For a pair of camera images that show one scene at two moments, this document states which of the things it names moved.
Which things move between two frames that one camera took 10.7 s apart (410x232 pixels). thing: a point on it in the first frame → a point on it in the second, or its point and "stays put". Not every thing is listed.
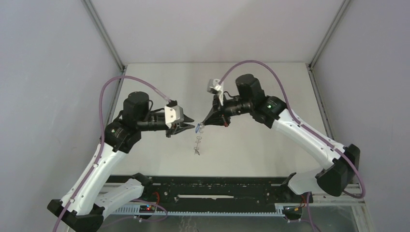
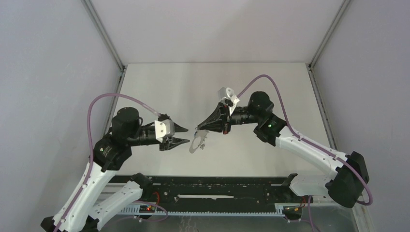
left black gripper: x=172 y=129 → x=175 y=141
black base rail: x=222 y=191 stays put
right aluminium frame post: x=329 y=34 stays put
